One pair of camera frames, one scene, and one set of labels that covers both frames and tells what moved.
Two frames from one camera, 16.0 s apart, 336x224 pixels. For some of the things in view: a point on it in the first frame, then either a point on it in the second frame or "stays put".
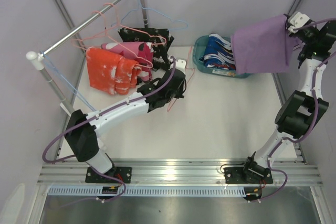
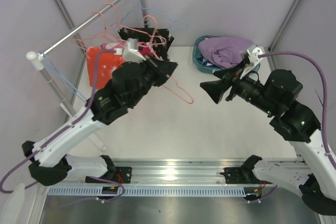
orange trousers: (110, 73) stays put
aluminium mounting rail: (182, 171) stays put
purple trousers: (264, 46) → (223, 52)
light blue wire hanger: (61, 77) stays put
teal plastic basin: (199, 46) stays put
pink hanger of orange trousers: (172, 101) → (157, 54)
